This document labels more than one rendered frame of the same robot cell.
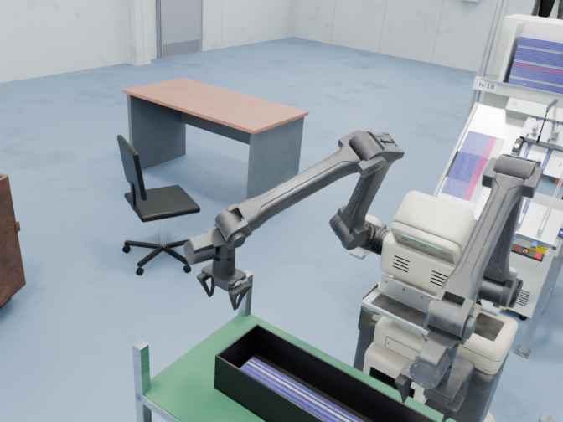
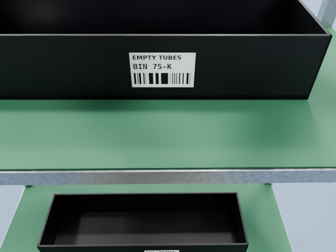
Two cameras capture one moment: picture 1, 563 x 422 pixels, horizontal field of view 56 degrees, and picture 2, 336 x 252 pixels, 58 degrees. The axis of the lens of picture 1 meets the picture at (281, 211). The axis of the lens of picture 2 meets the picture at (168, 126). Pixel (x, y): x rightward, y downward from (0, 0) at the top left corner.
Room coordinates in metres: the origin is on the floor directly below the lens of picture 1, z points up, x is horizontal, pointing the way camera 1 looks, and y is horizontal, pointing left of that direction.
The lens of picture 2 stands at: (1.38, -0.37, 1.25)
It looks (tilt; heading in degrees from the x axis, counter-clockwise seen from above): 42 degrees down; 146
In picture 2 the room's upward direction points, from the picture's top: straight up
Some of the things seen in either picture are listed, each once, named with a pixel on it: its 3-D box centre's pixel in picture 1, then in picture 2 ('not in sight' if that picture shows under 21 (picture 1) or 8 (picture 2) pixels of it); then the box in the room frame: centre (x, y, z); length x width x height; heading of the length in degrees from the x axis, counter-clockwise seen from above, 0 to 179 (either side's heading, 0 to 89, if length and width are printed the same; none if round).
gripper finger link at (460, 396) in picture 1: (441, 403); not in sight; (0.82, -0.36, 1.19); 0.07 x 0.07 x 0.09; 57
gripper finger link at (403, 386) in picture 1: (414, 388); not in sight; (0.85, -0.31, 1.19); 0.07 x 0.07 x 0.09; 57
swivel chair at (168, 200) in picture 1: (162, 202); not in sight; (3.11, 0.79, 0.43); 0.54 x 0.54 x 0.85
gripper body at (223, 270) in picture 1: (224, 265); not in sight; (1.14, 0.13, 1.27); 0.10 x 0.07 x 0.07; 56
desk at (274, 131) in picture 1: (213, 143); not in sight; (4.40, 0.65, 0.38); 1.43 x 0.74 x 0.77; 57
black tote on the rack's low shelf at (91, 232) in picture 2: not in sight; (145, 227); (0.95, -0.16, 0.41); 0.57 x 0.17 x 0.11; 57
